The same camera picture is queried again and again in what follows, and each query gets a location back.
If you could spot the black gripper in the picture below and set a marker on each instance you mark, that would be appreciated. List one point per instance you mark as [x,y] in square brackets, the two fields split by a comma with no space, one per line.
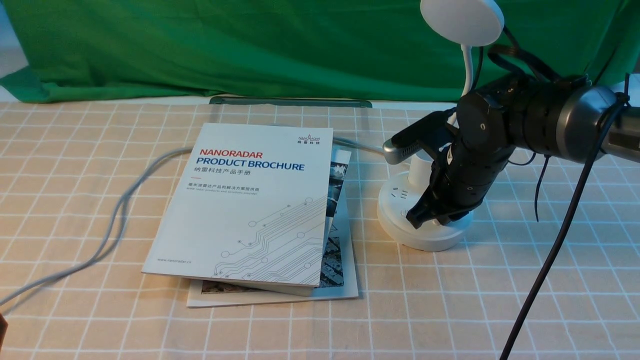
[462,179]

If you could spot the white desk lamp with socket base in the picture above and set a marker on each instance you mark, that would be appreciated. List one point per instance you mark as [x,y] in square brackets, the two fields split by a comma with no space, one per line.
[471,24]

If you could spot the robot arm grey and black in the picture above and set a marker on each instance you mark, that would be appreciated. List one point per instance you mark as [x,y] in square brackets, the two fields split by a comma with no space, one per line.
[568,119]

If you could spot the magazine under brochure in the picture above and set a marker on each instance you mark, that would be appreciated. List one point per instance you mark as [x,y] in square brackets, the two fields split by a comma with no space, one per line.
[338,278]

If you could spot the white Nanoradar product brochure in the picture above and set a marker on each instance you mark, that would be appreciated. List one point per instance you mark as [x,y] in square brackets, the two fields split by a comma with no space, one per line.
[249,209]

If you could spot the checkered beige tablecloth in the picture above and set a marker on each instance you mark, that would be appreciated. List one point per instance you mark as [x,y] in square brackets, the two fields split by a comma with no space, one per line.
[64,166]

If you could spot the green backdrop cloth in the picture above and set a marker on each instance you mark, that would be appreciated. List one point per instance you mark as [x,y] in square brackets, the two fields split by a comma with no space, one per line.
[81,50]

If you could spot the brown object at left edge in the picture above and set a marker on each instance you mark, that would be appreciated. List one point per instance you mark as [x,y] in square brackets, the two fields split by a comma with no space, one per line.
[4,326]

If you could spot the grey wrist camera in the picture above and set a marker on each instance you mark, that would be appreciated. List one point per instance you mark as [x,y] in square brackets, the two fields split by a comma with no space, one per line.
[431,133]

